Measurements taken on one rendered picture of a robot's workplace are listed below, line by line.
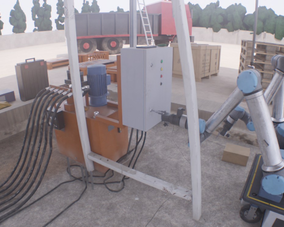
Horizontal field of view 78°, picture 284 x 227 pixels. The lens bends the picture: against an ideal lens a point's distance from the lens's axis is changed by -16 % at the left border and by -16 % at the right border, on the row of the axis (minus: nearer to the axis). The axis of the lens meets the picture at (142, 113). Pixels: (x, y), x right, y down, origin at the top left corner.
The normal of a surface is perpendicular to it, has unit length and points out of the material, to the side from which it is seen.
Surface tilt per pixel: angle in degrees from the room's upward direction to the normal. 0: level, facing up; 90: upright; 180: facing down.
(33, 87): 90
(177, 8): 93
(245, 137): 106
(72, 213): 0
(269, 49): 90
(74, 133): 90
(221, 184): 0
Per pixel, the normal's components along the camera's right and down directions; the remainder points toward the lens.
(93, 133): -0.49, 0.33
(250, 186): 0.00, -0.92
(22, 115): 0.83, 0.22
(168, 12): 0.39, 0.29
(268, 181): -0.65, 0.36
